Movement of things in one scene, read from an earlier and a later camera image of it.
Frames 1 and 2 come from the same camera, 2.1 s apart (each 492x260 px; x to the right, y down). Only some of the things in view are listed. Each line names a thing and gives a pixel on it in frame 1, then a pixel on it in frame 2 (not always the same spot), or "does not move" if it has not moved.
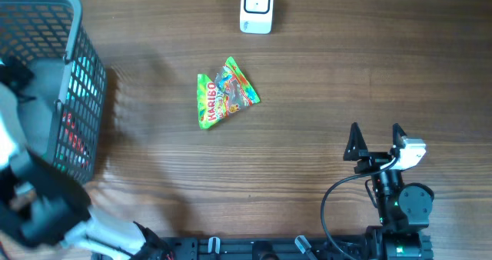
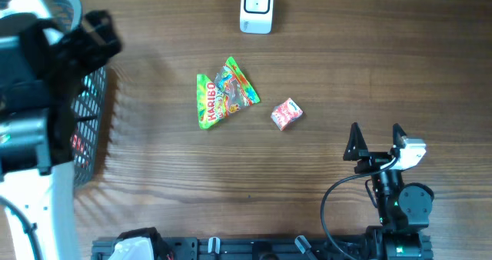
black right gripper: (375, 158) does not move
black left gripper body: (20, 68) → (88, 51)
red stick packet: (74, 139) does not move
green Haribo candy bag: (219, 98) does not move
